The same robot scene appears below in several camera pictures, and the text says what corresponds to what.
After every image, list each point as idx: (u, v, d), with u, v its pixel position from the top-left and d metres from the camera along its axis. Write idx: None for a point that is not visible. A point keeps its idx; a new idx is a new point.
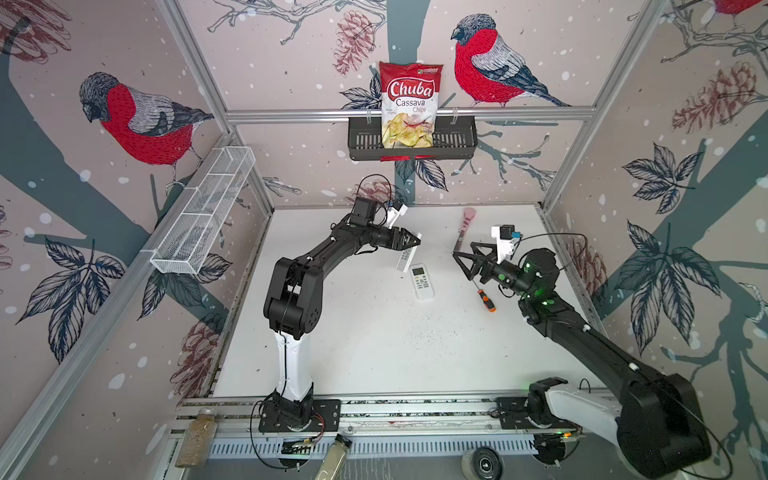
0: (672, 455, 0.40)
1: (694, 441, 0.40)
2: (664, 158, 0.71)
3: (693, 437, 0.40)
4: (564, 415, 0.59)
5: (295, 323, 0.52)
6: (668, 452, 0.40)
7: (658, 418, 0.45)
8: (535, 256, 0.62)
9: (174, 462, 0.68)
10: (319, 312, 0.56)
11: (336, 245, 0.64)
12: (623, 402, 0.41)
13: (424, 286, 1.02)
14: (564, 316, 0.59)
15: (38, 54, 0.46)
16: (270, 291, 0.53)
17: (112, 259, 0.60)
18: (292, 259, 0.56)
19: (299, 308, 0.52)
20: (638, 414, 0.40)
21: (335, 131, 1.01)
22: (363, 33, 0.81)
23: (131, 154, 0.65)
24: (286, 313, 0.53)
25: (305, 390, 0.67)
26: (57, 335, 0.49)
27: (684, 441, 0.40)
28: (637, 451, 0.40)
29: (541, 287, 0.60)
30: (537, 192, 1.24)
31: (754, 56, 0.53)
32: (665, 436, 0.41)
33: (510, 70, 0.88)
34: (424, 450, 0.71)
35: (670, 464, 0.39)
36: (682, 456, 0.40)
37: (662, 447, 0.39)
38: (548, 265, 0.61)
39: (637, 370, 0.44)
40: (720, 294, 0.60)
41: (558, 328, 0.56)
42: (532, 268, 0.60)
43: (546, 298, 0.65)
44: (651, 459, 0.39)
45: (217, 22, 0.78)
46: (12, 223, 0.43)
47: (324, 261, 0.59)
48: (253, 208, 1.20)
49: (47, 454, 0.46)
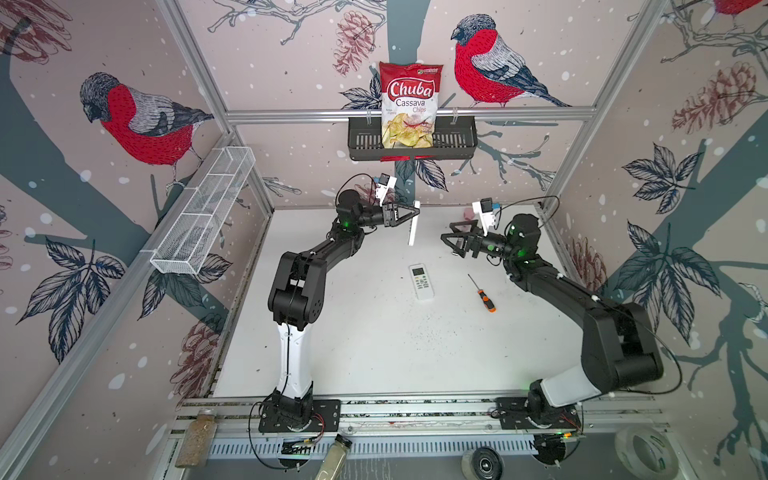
0: (625, 371, 0.44)
1: (648, 362, 0.45)
2: (664, 158, 0.71)
3: (648, 357, 0.45)
4: (558, 396, 0.60)
5: (300, 313, 0.55)
6: (623, 368, 0.45)
7: (613, 337, 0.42)
8: (518, 219, 0.68)
9: (174, 462, 0.68)
10: (323, 303, 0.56)
11: (335, 244, 0.68)
12: (585, 329, 0.45)
13: (424, 286, 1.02)
14: (543, 270, 0.64)
15: (38, 54, 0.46)
16: (275, 283, 0.56)
17: (112, 259, 0.60)
18: (297, 253, 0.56)
19: (304, 299, 0.55)
20: (595, 334, 0.45)
21: (335, 131, 1.01)
22: (363, 33, 0.81)
23: (131, 154, 0.65)
24: (291, 304, 0.55)
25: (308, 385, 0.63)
26: (57, 335, 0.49)
27: (639, 362, 0.45)
28: (596, 376, 0.45)
29: (524, 248, 0.67)
30: (537, 192, 1.24)
31: (754, 56, 0.53)
32: (619, 353, 0.46)
33: (510, 70, 0.88)
34: (424, 450, 0.71)
35: (624, 381, 0.44)
36: (637, 375, 0.44)
37: (617, 363, 0.45)
38: (531, 227, 0.66)
39: (600, 302, 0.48)
40: (720, 294, 0.60)
41: (537, 279, 0.61)
42: (516, 230, 0.66)
43: (527, 258, 0.70)
44: (606, 377, 0.44)
45: (217, 22, 0.78)
46: (12, 223, 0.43)
47: (325, 256, 0.63)
48: (253, 208, 1.20)
49: (47, 454, 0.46)
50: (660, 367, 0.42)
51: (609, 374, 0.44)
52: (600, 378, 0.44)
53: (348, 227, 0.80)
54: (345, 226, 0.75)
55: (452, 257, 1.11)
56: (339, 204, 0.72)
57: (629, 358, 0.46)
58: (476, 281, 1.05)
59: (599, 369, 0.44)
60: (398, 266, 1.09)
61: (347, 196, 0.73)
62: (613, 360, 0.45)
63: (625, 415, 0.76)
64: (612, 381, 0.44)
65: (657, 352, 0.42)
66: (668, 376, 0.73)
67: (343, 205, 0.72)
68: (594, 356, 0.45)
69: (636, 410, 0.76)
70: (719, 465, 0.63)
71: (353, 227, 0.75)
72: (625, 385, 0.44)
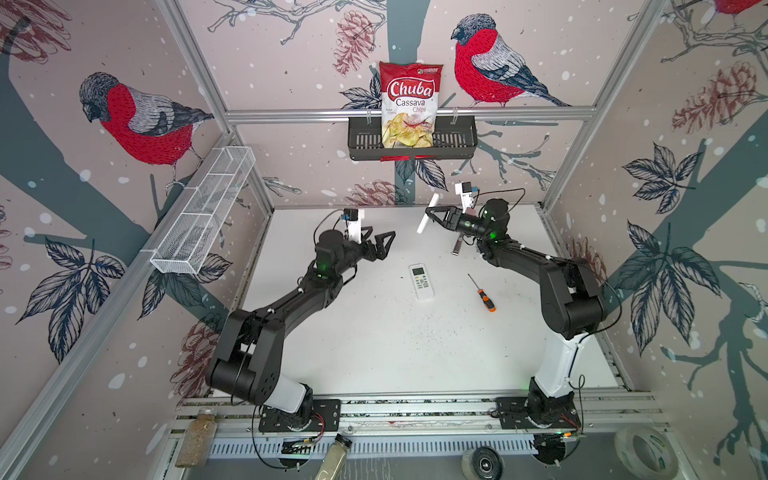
0: (575, 312, 0.53)
1: (594, 306, 0.53)
2: (664, 158, 0.71)
3: (594, 301, 0.53)
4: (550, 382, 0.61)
5: (246, 392, 0.42)
6: (572, 311, 0.53)
7: (563, 286, 0.58)
8: (489, 205, 0.75)
9: (174, 462, 0.68)
10: (277, 376, 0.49)
11: (304, 297, 0.58)
12: (541, 279, 0.54)
13: (424, 286, 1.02)
14: (510, 244, 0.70)
15: (38, 54, 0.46)
16: (219, 353, 0.44)
17: (112, 258, 0.60)
18: (248, 313, 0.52)
19: (251, 375, 0.43)
20: (549, 286, 0.54)
21: (335, 131, 1.01)
22: (363, 33, 0.81)
23: (131, 154, 0.65)
24: (237, 380, 0.43)
25: (299, 402, 0.65)
26: (57, 335, 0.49)
27: (584, 306, 0.53)
28: (551, 322, 0.53)
29: (496, 230, 0.75)
30: (537, 192, 1.24)
31: (754, 56, 0.53)
32: (569, 299, 0.55)
33: (510, 70, 0.88)
34: (424, 450, 0.71)
35: (575, 322, 0.52)
36: (585, 316, 0.53)
37: (568, 307, 0.53)
38: (501, 210, 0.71)
39: (552, 259, 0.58)
40: (720, 293, 0.60)
41: (503, 253, 0.70)
42: (488, 215, 0.74)
43: (499, 238, 0.79)
44: (560, 319, 0.52)
45: (217, 22, 0.78)
46: (12, 222, 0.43)
47: (285, 314, 0.51)
48: (253, 207, 1.19)
49: (46, 454, 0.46)
50: (604, 308, 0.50)
51: (562, 317, 0.52)
52: (555, 323, 0.52)
53: (324, 272, 0.68)
54: (321, 270, 0.68)
55: (452, 257, 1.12)
56: (319, 245, 0.65)
57: (577, 302, 0.54)
58: (477, 281, 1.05)
59: (554, 315, 0.52)
60: (399, 266, 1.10)
61: (328, 237, 0.66)
62: (565, 305, 0.54)
63: (625, 415, 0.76)
64: (565, 322, 0.52)
65: (601, 296, 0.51)
66: (668, 376, 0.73)
67: (323, 247, 0.64)
68: (550, 304, 0.53)
69: (635, 410, 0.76)
70: (718, 465, 0.63)
71: (330, 272, 0.67)
72: (576, 325, 0.52)
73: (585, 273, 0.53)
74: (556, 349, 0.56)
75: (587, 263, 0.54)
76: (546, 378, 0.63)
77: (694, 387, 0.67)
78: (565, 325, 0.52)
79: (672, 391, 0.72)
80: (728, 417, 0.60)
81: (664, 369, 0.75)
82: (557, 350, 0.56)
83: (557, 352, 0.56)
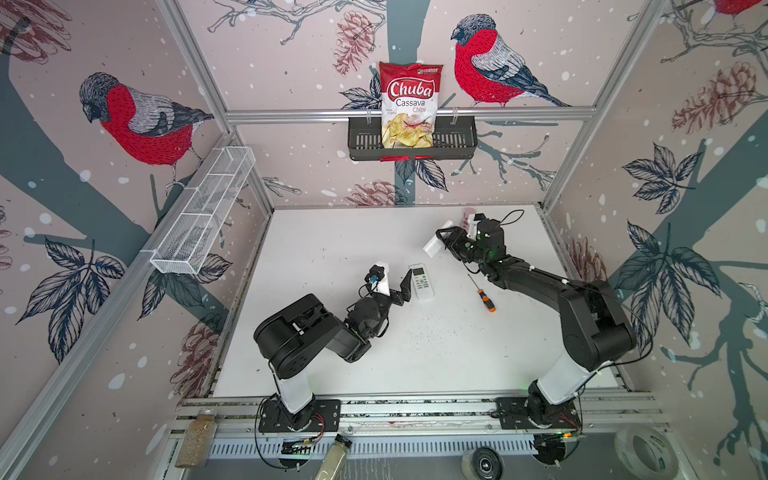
0: (603, 347, 0.47)
1: (622, 335, 0.48)
2: (664, 158, 0.71)
3: (621, 330, 0.48)
4: (554, 394, 0.61)
5: (280, 354, 0.46)
6: (600, 344, 0.47)
7: (587, 316, 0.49)
8: (481, 224, 0.75)
9: (174, 462, 0.68)
10: (306, 364, 0.50)
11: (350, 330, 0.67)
12: (562, 310, 0.48)
13: (424, 286, 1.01)
14: (515, 265, 0.69)
15: (38, 54, 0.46)
16: (281, 314, 0.51)
17: (112, 259, 0.60)
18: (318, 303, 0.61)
19: (294, 344, 0.48)
20: (572, 315, 0.48)
21: (335, 131, 1.01)
22: (363, 33, 0.81)
23: (131, 154, 0.65)
24: (279, 343, 0.47)
25: (301, 406, 0.63)
26: (57, 335, 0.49)
27: (612, 337, 0.48)
28: (576, 353, 0.48)
29: (494, 249, 0.73)
30: (537, 192, 1.24)
31: (754, 56, 0.53)
32: (595, 330, 0.49)
33: (510, 70, 0.88)
34: (424, 450, 0.71)
35: (604, 355, 0.47)
36: (613, 348, 0.47)
37: (595, 340, 0.48)
38: (492, 228, 0.73)
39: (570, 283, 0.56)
40: (720, 294, 0.60)
41: (511, 275, 0.65)
42: (483, 234, 0.72)
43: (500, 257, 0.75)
44: (588, 354, 0.47)
45: (217, 22, 0.78)
46: (11, 222, 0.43)
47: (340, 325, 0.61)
48: (253, 207, 1.19)
49: (47, 454, 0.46)
50: (632, 336, 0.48)
51: (590, 351, 0.47)
52: (581, 355, 0.47)
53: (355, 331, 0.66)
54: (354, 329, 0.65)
55: (452, 257, 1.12)
56: (358, 306, 0.67)
57: (604, 333, 0.48)
58: (477, 281, 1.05)
59: (580, 348, 0.47)
60: (399, 266, 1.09)
61: (366, 304, 0.67)
62: (591, 337, 0.47)
63: (625, 415, 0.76)
64: (594, 357, 0.47)
65: (627, 322, 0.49)
66: (668, 376, 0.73)
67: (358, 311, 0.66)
68: (574, 336, 0.47)
69: (635, 410, 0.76)
70: (718, 465, 0.63)
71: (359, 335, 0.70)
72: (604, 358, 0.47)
73: (608, 299, 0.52)
74: (571, 372, 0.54)
75: (607, 287, 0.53)
76: (552, 387, 0.61)
77: (694, 387, 0.67)
78: (593, 359, 0.47)
79: (672, 391, 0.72)
80: (728, 417, 0.60)
81: (664, 370, 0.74)
82: (572, 374, 0.52)
83: (572, 374, 0.52)
